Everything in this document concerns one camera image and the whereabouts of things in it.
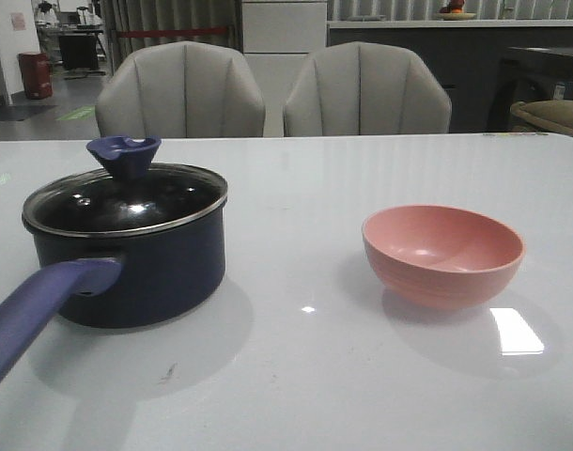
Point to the grey curtain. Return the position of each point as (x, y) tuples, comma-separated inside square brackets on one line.
[(163, 15)]

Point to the glass lid with blue knob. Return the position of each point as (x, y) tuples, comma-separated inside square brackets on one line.
[(129, 195)]

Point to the left grey upholstered chair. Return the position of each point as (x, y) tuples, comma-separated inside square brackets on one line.
[(182, 90)]

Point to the right grey upholstered chair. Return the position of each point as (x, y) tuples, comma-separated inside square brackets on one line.
[(361, 88)]

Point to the fruit plate on counter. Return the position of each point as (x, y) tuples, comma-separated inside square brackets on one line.
[(454, 11)]

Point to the dark blue saucepan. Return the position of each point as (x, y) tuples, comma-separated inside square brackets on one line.
[(113, 283)]

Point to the dark side table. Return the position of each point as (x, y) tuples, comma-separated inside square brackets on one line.
[(529, 74)]

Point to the red bin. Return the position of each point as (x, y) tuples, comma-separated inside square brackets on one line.
[(36, 77)]

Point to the tan cushion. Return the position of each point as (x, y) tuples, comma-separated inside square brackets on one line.
[(554, 116)]

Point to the black desk in background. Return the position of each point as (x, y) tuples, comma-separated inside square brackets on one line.
[(73, 47)]

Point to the grey upholstered chair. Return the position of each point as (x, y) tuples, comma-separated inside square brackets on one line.
[(182, 90), (361, 88)]

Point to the pink bowl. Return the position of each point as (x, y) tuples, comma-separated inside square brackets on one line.
[(441, 257)]

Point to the white drawer cabinet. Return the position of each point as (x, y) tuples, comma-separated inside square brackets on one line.
[(276, 37)]

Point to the red barrier belt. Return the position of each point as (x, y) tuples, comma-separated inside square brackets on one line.
[(175, 33)]

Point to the dark kitchen counter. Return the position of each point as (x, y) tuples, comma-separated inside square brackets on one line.
[(463, 55)]

